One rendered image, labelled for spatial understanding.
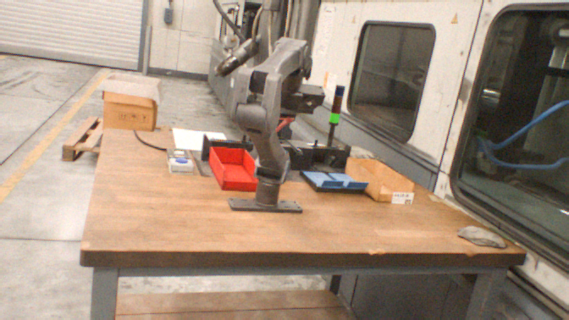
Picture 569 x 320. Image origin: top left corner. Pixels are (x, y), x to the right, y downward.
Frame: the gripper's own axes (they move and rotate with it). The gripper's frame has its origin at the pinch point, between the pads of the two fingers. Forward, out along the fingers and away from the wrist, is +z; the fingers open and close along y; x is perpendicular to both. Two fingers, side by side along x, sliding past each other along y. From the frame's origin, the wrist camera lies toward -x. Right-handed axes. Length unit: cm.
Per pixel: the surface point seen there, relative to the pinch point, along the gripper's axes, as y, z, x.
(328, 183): -8.8, 13.9, -19.8
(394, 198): -13.9, 14.1, -40.9
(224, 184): -10.3, 14.6, 12.7
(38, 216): 103, 181, 88
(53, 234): 81, 169, 76
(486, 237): -38, 1, -54
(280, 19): 42.1, -10.3, -7.1
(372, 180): -7.7, 13.1, -35.1
